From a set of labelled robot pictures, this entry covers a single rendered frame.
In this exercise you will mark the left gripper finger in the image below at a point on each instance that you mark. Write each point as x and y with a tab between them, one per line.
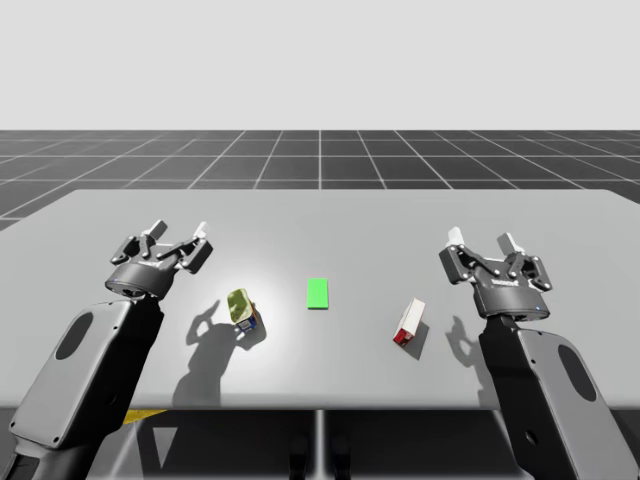
134	246
192	250

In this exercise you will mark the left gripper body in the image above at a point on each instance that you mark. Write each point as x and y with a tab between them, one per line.
142	277

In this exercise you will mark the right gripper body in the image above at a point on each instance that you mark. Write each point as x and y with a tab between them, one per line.
507	295

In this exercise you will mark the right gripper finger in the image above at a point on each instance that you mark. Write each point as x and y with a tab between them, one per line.
462	260
525	262

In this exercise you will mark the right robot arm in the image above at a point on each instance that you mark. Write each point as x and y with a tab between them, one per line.
560	400

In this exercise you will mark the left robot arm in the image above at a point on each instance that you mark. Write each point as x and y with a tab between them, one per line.
75	370

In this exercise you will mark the green and blue rectangular can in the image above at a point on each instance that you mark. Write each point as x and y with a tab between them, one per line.
241	311

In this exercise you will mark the red and white carton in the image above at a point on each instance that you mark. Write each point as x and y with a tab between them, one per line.
409	324

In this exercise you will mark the green pad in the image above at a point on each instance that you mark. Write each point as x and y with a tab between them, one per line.
317	294

